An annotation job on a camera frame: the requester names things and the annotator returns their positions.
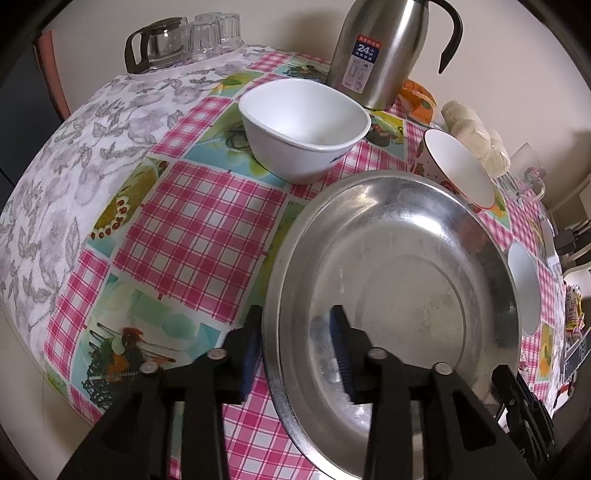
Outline glass coffee pot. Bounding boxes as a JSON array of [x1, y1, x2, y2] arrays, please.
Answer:
[[124, 17, 189, 75]]

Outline white bowl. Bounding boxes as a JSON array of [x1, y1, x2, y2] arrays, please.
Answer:
[[238, 78, 372, 185]]

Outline grey floral cloth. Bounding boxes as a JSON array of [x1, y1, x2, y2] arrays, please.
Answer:
[[0, 44, 278, 352]]

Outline red-brown chair back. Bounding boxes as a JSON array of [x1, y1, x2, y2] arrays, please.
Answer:
[[32, 30, 72, 121]]

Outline white round tray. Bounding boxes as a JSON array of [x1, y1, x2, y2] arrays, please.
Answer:
[[127, 39, 245, 81]]

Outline pink checked tablecloth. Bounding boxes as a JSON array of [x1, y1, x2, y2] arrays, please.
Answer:
[[44, 51, 573, 480]]

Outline red rimmed bowl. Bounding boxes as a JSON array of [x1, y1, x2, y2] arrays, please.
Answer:
[[422, 128, 496, 212]]

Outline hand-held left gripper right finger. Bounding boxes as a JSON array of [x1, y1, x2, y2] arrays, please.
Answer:
[[329, 305, 541, 480]]

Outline bag of steamed buns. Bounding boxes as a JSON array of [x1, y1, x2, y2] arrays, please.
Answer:
[[441, 100, 511, 178]]

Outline clear glass mug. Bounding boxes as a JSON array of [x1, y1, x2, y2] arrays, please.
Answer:
[[508, 143, 548, 201]]

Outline large steel basin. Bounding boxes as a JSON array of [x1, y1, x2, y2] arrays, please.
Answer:
[[262, 170, 520, 480]]

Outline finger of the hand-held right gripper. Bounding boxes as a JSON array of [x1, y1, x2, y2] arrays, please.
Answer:
[[491, 364, 559, 467]]

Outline stainless steel thermos jug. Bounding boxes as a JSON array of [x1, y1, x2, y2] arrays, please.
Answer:
[[325, 0, 464, 112]]

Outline small white plate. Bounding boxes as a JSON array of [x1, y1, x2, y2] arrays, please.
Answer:
[[507, 241, 542, 337]]

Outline orange snack packet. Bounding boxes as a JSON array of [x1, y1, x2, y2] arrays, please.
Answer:
[[399, 79, 437, 123]]

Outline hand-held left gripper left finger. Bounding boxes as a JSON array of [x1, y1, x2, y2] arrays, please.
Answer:
[[55, 305, 264, 480]]

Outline colourful printed packet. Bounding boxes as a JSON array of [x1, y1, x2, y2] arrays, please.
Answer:
[[566, 284, 585, 330]]

